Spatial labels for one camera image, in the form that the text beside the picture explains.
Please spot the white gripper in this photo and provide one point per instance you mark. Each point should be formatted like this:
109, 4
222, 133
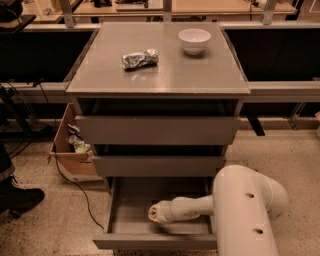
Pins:
165, 211

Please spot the grey bottom drawer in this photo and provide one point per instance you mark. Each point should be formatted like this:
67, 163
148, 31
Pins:
127, 225

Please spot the grey drawer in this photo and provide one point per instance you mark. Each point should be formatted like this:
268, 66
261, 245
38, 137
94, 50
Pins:
149, 130
157, 166
127, 225

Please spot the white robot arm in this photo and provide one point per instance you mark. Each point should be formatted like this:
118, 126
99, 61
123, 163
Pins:
242, 203

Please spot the grey middle drawer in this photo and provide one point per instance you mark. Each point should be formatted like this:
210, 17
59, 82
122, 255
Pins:
157, 166

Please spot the grey top drawer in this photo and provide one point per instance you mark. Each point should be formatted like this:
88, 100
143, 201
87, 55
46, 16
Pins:
149, 130

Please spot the grey drawer cabinet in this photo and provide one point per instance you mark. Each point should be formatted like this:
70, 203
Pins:
151, 111

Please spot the cardboard box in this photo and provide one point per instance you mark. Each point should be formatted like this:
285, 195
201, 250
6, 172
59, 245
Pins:
77, 165

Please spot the crumpled snack packets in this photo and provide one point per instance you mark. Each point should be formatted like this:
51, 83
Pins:
76, 140

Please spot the black shoe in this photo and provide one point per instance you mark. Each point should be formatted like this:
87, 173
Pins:
17, 200

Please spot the crumpled silver foil bag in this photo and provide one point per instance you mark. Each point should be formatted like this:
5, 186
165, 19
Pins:
139, 59

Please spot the white ceramic bowl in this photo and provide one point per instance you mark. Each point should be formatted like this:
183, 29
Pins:
194, 41

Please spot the wooden background desk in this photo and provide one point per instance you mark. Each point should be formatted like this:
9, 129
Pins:
49, 11

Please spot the grey metal rail frame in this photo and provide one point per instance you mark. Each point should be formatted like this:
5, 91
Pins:
283, 90

